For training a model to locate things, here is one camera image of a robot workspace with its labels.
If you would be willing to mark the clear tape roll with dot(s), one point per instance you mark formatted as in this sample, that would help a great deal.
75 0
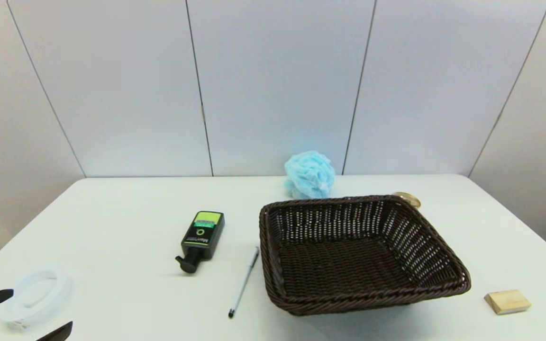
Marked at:
59 289

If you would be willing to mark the small light wooden block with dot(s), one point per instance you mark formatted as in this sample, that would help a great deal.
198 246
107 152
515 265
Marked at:
507 301

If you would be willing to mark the blue mesh bath pouf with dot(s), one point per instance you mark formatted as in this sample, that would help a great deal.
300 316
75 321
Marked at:
310 176

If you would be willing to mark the dark brown wicker basket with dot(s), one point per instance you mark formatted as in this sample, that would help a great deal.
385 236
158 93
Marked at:
349 265

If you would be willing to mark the black pump bottle green label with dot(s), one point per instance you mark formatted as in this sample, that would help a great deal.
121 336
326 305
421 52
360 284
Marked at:
203 233

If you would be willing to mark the white stylus pen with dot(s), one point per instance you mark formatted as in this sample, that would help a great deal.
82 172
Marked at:
244 282

